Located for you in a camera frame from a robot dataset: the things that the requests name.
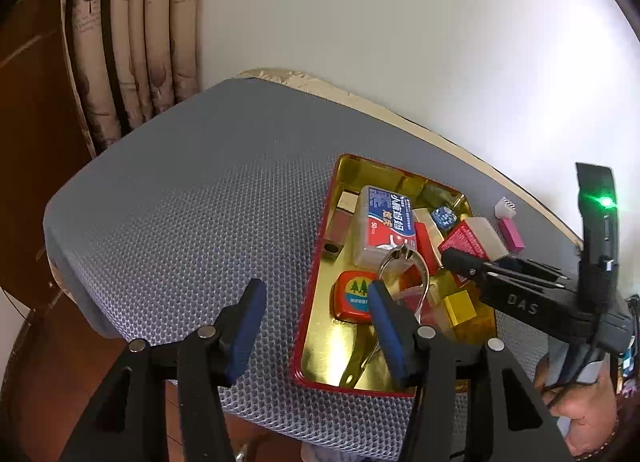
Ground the plain red box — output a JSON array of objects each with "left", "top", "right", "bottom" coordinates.
[{"left": 414, "top": 222, "right": 443, "bottom": 273}]

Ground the small blue patterned item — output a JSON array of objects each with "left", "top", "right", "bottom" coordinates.
[{"left": 431, "top": 207, "right": 457, "bottom": 230}]

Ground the person's right hand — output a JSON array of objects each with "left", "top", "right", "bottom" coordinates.
[{"left": 534, "top": 357, "right": 621, "bottom": 460}]

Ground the yellow cube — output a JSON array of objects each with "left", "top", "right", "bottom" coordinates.
[{"left": 444, "top": 290, "right": 478, "bottom": 328}]

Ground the grey mesh cushion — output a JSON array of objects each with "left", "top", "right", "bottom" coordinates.
[{"left": 42, "top": 77, "right": 583, "bottom": 448}]

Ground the beige patterned curtain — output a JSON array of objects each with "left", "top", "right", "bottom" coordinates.
[{"left": 60, "top": 0, "right": 203, "bottom": 158}]

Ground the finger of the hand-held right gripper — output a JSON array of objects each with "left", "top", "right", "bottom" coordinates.
[
  {"left": 500, "top": 254, "right": 571, "bottom": 291},
  {"left": 441, "top": 248, "right": 531, "bottom": 293}
]

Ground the beaded bracelet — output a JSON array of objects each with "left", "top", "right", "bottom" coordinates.
[{"left": 572, "top": 419, "right": 621, "bottom": 462}]

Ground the silver metal clipper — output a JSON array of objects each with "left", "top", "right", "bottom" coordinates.
[{"left": 380, "top": 248, "right": 433, "bottom": 328}]

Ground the black cable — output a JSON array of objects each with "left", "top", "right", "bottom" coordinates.
[{"left": 545, "top": 342, "right": 608, "bottom": 413}]

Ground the gold tin tray red rim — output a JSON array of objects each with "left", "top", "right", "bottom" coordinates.
[{"left": 289, "top": 154, "right": 498, "bottom": 398}]

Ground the red and white box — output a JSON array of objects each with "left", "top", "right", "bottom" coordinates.
[{"left": 439, "top": 217, "right": 506, "bottom": 263}]

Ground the orange tape measure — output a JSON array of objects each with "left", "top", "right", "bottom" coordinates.
[{"left": 331, "top": 270, "right": 381, "bottom": 323}]

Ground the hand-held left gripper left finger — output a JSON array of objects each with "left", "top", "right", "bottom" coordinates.
[{"left": 57, "top": 278, "right": 268, "bottom": 462}]

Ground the blue red white box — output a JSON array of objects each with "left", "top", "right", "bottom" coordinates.
[{"left": 352, "top": 185, "right": 421, "bottom": 268}]

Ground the pink box with white cap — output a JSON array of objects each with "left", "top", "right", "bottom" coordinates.
[{"left": 494, "top": 196, "right": 526, "bottom": 250}]

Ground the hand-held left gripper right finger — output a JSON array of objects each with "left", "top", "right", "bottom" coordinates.
[{"left": 366, "top": 279, "right": 573, "bottom": 462}]

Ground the brown wooden cabinet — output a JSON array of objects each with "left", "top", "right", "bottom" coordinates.
[{"left": 0, "top": 0, "right": 96, "bottom": 303}]

